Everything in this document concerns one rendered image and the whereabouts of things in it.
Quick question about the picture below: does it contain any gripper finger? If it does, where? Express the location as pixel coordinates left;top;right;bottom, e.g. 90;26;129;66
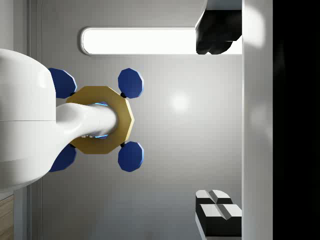
194;0;243;56
195;189;243;239

